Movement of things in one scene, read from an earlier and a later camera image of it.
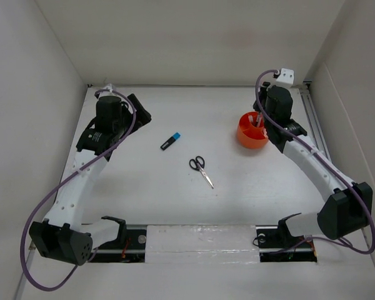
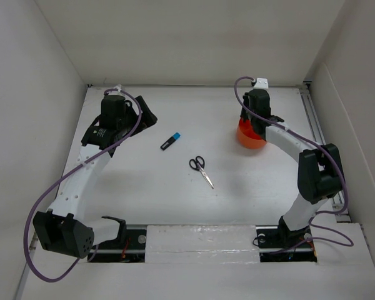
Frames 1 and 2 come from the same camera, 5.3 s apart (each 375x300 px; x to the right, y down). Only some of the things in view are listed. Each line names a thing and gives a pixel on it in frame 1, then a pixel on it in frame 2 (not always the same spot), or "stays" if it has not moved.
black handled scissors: x=198 y=164 stays
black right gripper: x=264 y=89 → x=246 y=97
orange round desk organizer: x=250 y=133 stays
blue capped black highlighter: x=174 y=137 stays
